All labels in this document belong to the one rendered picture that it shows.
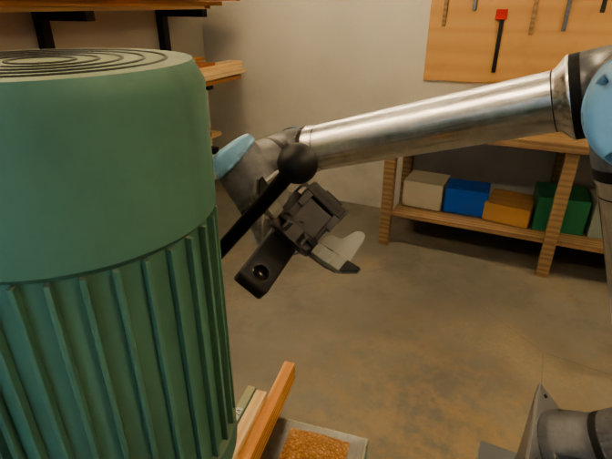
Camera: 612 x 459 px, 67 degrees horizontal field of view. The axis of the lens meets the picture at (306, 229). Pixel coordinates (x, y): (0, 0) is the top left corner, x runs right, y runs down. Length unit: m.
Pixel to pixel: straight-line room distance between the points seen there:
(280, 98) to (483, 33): 1.61
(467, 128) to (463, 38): 2.76
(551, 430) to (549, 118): 0.59
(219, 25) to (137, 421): 4.01
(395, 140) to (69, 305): 0.60
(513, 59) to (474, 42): 0.27
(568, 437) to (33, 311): 0.93
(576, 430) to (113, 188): 0.94
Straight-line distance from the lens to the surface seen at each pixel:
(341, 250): 0.57
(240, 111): 4.22
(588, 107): 0.56
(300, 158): 0.38
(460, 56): 3.49
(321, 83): 3.81
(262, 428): 0.78
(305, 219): 0.60
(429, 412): 2.13
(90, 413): 0.31
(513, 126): 0.73
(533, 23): 3.43
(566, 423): 1.06
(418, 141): 0.76
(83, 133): 0.23
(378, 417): 2.07
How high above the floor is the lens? 1.53
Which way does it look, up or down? 26 degrees down
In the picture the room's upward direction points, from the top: straight up
